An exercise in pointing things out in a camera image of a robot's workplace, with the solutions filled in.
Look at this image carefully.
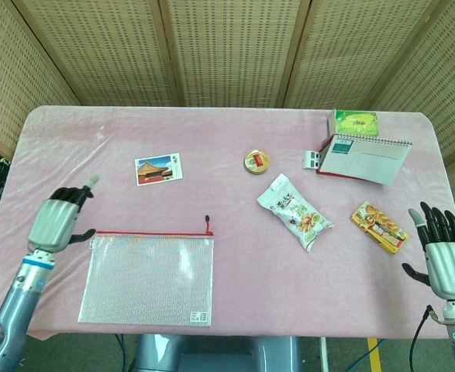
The pink tablecloth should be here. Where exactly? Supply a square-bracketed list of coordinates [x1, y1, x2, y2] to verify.
[0, 105, 455, 341]

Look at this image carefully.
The blue floor cable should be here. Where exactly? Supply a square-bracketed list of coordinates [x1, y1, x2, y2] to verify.
[114, 335, 129, 372]
[349, 337, 385, 372]

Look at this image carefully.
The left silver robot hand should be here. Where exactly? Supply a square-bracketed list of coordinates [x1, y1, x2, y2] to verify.
[26, 174, 100, 255]

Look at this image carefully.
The yellow snack box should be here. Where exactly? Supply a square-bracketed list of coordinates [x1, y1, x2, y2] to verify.
[350, 201, 409, 255]

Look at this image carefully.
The bamboo folding screen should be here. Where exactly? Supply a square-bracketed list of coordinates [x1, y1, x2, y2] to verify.
[0, 0, 455, 233]

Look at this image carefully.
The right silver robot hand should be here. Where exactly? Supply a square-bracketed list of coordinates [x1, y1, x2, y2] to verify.
[401, 201, 455, 301]

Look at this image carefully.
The small white clip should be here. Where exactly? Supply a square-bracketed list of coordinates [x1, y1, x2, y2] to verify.
[302, 150, 323, 171]

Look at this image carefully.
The white table leg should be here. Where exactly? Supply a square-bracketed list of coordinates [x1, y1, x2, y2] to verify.
[319, 337, 329, 372]

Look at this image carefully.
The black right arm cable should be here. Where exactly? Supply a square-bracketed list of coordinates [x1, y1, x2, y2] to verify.
[410, 305, 445, 372]

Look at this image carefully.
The red spiral desk calendar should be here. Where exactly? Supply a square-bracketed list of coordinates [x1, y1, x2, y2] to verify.
[315, 133, 413, 187]

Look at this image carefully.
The green tissue pack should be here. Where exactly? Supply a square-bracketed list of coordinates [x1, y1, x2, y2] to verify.
[326, 108, 380, 137]

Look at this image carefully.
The round gold tin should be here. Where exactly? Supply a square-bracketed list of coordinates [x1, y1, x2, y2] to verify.
[243, 149, 271, 175]

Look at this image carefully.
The grey robot torso base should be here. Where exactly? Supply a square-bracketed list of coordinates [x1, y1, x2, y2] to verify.
[128, 333, 302, 372]

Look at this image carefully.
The palace photo postcard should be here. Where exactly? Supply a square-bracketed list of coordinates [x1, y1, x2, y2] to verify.
[134, 153, 183, 188]

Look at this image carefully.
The clear zipper pouch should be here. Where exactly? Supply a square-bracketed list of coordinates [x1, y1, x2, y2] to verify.
[78, 215, 215, 327]

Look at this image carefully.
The white nut snack bag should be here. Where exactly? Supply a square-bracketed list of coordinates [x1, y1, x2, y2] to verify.
[256, 173, 334, 253]

